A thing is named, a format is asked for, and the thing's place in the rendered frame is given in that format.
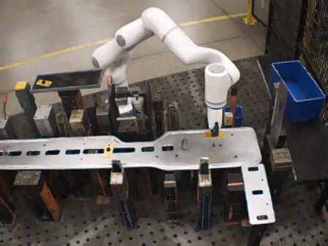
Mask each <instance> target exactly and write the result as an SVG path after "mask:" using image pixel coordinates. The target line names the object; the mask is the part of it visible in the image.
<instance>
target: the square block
mask: <svg viewBox="0 0 328 246"><path fill-rule="evenodd" d="M291 162H292V161H291V156H290V154H289V150H288V148H282V149H273V150H272V151H271V153H270V157H269V166H268V171H267V173H266V178H267V181H268V187H269V193H270V195H271V200H272V206H273V209H277V207H278V203H279V200H280V197H281V193H282V190H283V186H284V183H285V181H286V177H287V175H288V171H289V170H290V167H291Z"/></svg>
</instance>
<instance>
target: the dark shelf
mask: <svg viewBox="0 0 328 246"><path fill-rule="evenodd" d="M291 61H294V59H293V57H292V56H257V62H258V66H259V68H260V71H261V74H262V76H263V78H264V82H265V84H266V89H267V91H268V93H269V96H270V99H271V97H272V88H271V86H270V85H269V82H270V78H271V70H272V63H276V62H280V63H281V62H291ZM282 127H284V128H285V131H286V134H287V137H286V142H285V146H286V148H288V150H289V154H290V156H291V161H292V162H291V167H292V171H293V173H294V178H295V182H296V184H297V185H307V184H314V183H322V182H328V133H327V130H326V129H325V126H324V124H323V121H322V120H321V117H320V116H319V117H318V118H315V119H308V120H305V121H298V122H291V121H290V120H289V118H288V115H286V113H284V116H283V120H282Z"/></svg>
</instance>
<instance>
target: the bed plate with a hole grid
mask: <svg viewBox="0 0 328 246"><path fill-rule="evenodd" d="M260 56H270V55H269V53H268V54H263V55H260ZM231 63H232V64H234V65H235V66H236V68H237V70H238V71H239V80H238V81H237V82H235V84H233V85H232V86H230V88H229V89H228V91H227V96H226V103H225V106H224V107H230V99H231V87H237V93H236V100H237V103H236V106H242V110H243V116H244V117H243V122H242V127H252V128H253V129H254V130H255V132H256V137H257V140H258V145H259V147H260V149H259V150H260V152H261V150H262V149H264V148H263V146H264V136H265V131H266V127H267V121H268V118H269V109H270V107H269V102H271V99H270V96H269V93H268V91H267V88H266V84H265V82H264V78H263V76H262V74H261V71H260V68H259V66H258V62H257V56H252V57H250V58H248V57H247V58H243V59H240V60H238V59H236V60H233V61H231ZM205 69H206V67H201V68H199V69H191V70H186V71H184V72H178V73H175V74H168V75H164V76H160V77H157V78H152V79H149V80H145V81H141V82H137V83H129V84H128V88H129V89H130V88H133V87H136V86H140V88H141V90H142V89H145V83H146V82H149V84H150V92H158V91H162V92H163V100H164V117H165V131H166V132H168V118H167V103H178V106H179V130H199V129H204V109H205V108H207V106H206V103H205ZM104 94H108V90H107V89H106V90H103V91H100V92H95V93H91V94H87V95H84V96H82V98H83V103H84V105H85V107H86V101H93V100H96V101H97V104H98V103H101V102H102V100H101V97H100V96H101V95H104ZM50 105H52V106H53V111H54V113H55V114H56V115H57V113H63V114H64V119H65V121H66V125H67V132H68V133H69V135H70V137H73V134H72V131H71V127H70V124H69V122H68V120H67V115H66V113H65V111H64V106H63V104H62V102H55V103H53V104H50ZM224 107H223V108H224ZM223 108H222V122H221V128H225V123H224V110H223ZM9 118H10V121H11V123H12V125H13V127H14V129H15V131H16V136H17V138H18V139H20V140H23V139H35V136H34V133H33V131H32V128H31V126H30V125H29V121H28V120H27V117H26V115H25V111H24V112H20V113H17V114H14V115H11V116H9ZM84 170H85V169H82V174H83V176H84V179H91V180H92V177H91V175H90V174H89V175H88V174H87V173H85V172H84ZM234 173H235V168H223V170H222V179H221V185H222V188H215V189H212V193H211V198H212V202H211V203H210V212H211V213H212V218H211V222H210V224H211V225H210V228H209V230H208V229H206V231H205V230H203V231H199V232H195V230H194V228H195V227H196V226H197V217H196V214H195V213H196V212H197V197H198V196H194V189H193V175H194V171H191V182H192V190H187V191H182V171H175V177H176V203H177V209H178V210H179V220H180V221H182V222H181V223H180V225H179V224H178V223H174V224H172V223H168V218H167V217H166V213H165V212H166V211H167V210H165V209H167V208H168V202H166V197H165V186H164V181H165V174H168V171H164V170H161V169H158V174H159V178H160V197H159V198H150V197H149V186H148V181H147V177H146V172H145V173H144V168H142V174H143V199H141V200H137V201H134V200H132V197H131V192H130V188H129V192H130V197H131V200H132V202H133V206H134V209H135V210H137V211H136V212H135V213H136V214H137V215H136V216H137V218H138V219H139V220H137V224H138V225H137V227H135V229H132V228H128V227H127V228H125V227H124V226H123V225H122V224H123V223H121V221H122V220H121V216H120V209H119V205H118V203H117V200H115V199H114V196H113V192H112V189H111V190H110V191H111V195H110V200H109V204H98V203H97V194H98V193H97V190H96V187H95V186H94V183H93V181H92V186H91V190H90V197H89V200H85V201H74V200H70V199H69V197H70V190H71V188H70V189H69V194H68V198H64V199H57V198H55V200H56V203H57V204H58V205H59V208H60V209H67V212H68V213H67V220H66V223H65V225H44V224H34V223H33V219H34V213H33V211H31V210H30V207H29V206H28V204H27V203H26V201H25V200H24V198H19V195H20V193H19V192H18V191H17V190H16V191H15V194H14V198H13V200H12V204H13V205H14V207H15V208H17V209H19V216H18V218H17V219H15V222H14V223H13V224H14V228H12V227H10V226H7V227H6V226H5V227H3V228H2V226H1V227H0V246H244V243H243V241H245V240H247V239H249V236H250V232H251V228H252V226H251V227H243V226H241V225H242V224H241V220H240V213H239V222H238V224H236V225H231V226H229V225H224V223H223V219H222V215H221V214H220V213H222V212H220V210H219V209H222V208H223V205H224V199H226V194H225V186H226V178H227V174H234ZM320 195H321V191H320V188H319V187H312V188H306V186H305V185H304V184H300V185H297V184H296V182H295V178H294V173H293V171H292V167H290V170H289V171H288V175H287V177H286V181H285V183H284V186H283V190H282V193H281V197H280V200H279V203H278V207H277V209H274V214H275V222H273V223H269V224H268V226H267V229H266V231H265V232H264V234H263V236H262V238H261V242H260V245H259V246H328V214H327V211H326V207H325V205H324V206H323V208H322V212H323V214H322V215H316V213H315V212H314V211H315V210H314V208H313V204H314V203H317V201H318V199H319V198H320Z"/></svg>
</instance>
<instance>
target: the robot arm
mask: <svg viewBox="0 0 328 246"><path fill-rule="evenodd" d="M153 35H156V36H157V37H158V38H159V39H160V41H161V42H162V43H163V44H165V45H166V46H167V48H168V49H169V50H170V51H171V52H172V53H173V54H174V55H175V56H176V57H177V59H178V60H180V61H181V62H182V63H183V64H185V65H191V64H196V63H202V64H208V65H207V67H206V69H205V103H206V106H207V107H208V111H207V117H208V123H209V128H210V129H211V133H212V134H211V136H219V128H221V122H222V108H223V107H224V106H225V104H226V96H227V91H228V89H229V88H230V86H232V85H233V84H235V82H237V81H238V80H239V71H238V70H237V68H236V66H235V65H234V64H232V63H231V61H230V60H229V59H228V58H227V57H226V56H224V55H223V54H222V53H221V52H219V51H217V50H215V49H212V48H205V47H199V46H197V45H196V44H195V43H194V42H193V41H192V40H191V39H190V38H189V37H188V36H187V35H186V34H185V33H184V32H183V31H182V30H181V28H180V27H179V26H177V25H176V24H175V23H174V21H173V20H172V19H171V18H169V16H168V15H167V14H166V13H165V12H163V11H162V10H161V9H159V8H154V7H153V8H149V9H146V10H144V11H143V13H142V16H141V18H139V19H138V20H134V21H133V22H131V23H129V24H127V25H125V26H123V27H121V28H120V29H119V30H118V31H116V34H115V38H114V39H113V40H111V41H109V42H108V43H106V44H104V45H103V46H101V47H100V48H97V49H96V50H95V52H94V53H93V54H92V64H93V65H94V66H95V67H96V68H97V69H100V68H103V69H107V70H106V72H105V81H106V85H107V87H108V76H109V75H111V76H112V79H111V84H113V85H114V86H115V90H116V91H117V87H119V86H127V87H128V84H127V77H126V69H127V65H128V63H129V61H130V58H131V56H132V52H133V48H134V47H135V46H136V45H138V43H140V42H143V41H144V40H147V39H149V38H150V37H152V36H153ZM131 99H132V97H128V100H127V105H123V106H119V112H120V113H126V112H128V111H130V110H131V109H132V105H131Z"/></svg>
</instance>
